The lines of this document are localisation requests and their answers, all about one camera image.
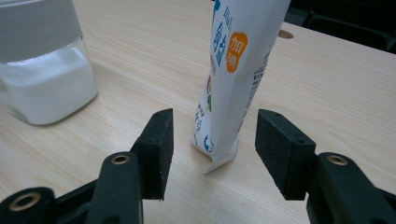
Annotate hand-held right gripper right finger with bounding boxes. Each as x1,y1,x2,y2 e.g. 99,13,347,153
255,108,396,224

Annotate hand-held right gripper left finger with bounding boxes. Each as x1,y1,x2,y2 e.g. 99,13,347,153
85,107,175,224

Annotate blue and white salt bag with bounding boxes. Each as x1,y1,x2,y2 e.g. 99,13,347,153
191,0,292,175

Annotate clear jar with white lid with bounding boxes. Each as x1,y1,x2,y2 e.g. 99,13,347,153
0,0,98,126

